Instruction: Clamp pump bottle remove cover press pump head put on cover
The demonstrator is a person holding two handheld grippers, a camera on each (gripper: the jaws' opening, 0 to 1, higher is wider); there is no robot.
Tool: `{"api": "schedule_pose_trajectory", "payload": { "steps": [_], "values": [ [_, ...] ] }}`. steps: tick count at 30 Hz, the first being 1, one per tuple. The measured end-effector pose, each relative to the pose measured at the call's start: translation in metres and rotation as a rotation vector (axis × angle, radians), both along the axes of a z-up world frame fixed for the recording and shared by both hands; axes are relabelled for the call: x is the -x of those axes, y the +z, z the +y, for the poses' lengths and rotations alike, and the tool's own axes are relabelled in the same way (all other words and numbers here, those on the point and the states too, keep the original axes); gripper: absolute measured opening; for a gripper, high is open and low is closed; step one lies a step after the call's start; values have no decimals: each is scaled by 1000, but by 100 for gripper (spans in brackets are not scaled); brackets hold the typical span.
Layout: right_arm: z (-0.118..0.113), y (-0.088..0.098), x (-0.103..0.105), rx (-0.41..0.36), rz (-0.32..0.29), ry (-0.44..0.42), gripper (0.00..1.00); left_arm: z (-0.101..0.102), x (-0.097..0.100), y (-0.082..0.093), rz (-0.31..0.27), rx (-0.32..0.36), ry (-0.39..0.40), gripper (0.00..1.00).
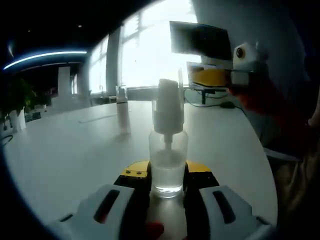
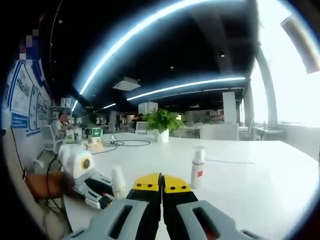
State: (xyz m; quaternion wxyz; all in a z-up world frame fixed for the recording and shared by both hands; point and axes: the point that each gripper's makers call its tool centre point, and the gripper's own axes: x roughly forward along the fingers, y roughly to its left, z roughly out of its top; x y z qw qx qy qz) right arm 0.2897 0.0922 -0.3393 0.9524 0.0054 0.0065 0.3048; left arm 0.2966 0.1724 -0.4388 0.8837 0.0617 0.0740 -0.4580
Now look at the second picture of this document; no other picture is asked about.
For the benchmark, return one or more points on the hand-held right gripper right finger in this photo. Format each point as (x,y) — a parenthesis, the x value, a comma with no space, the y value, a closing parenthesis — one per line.
(207,220)

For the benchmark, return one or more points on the potted green plant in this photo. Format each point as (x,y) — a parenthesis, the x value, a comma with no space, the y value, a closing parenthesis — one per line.
(162,122)

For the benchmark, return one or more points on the slim clear bottle cover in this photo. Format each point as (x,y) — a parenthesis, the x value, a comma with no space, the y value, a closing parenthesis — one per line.
(118,173)

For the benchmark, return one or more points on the metal sink table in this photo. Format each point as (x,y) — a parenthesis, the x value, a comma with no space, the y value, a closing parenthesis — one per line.
(268,131)

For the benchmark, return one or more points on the long curved ceiling light strip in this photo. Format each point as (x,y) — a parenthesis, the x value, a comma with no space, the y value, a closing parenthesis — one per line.
(125,42)

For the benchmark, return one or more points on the blue white wall poster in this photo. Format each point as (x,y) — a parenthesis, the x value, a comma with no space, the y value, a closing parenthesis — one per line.
(27,100)

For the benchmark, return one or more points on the green white box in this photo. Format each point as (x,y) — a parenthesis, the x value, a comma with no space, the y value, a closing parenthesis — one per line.
(70,136)
(95,132)

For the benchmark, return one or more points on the straight ceiling light strip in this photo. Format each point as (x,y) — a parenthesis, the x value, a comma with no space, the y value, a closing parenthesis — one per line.
(187,86)

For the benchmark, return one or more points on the ceiling air conditioner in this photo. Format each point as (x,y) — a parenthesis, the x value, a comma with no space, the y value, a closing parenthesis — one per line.
(126,83)

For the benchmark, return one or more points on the white pump bottle red label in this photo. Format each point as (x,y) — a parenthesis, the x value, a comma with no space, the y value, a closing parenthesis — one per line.
(198,172)

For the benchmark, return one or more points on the white square pillar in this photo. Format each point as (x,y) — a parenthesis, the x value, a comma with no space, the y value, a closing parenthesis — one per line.
(229,107)

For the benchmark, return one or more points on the white office chair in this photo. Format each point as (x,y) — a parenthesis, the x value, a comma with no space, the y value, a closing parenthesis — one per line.
(51,140)

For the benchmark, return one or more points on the light wooden block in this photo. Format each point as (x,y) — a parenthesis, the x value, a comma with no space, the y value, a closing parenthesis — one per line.
(93,146)

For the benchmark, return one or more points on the person's right hand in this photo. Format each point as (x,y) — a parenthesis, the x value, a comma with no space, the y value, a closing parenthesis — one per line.
(163,231)

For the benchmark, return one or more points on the white storage shelf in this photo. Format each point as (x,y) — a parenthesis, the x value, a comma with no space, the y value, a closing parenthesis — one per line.
(60,107)

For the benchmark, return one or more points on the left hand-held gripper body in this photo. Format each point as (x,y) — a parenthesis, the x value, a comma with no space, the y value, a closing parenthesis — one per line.
(75,162)

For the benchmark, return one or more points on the clear pump bottle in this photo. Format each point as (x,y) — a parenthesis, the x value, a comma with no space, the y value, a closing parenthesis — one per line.
(118,185)

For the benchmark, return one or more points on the white low partition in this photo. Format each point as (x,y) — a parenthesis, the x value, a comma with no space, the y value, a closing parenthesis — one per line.
(220,132)

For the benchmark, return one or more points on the dark wall monitor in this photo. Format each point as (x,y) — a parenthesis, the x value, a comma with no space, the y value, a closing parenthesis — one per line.
(300,42)

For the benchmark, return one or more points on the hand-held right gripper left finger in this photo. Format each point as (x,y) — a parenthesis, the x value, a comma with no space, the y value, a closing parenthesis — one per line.
(117,217)

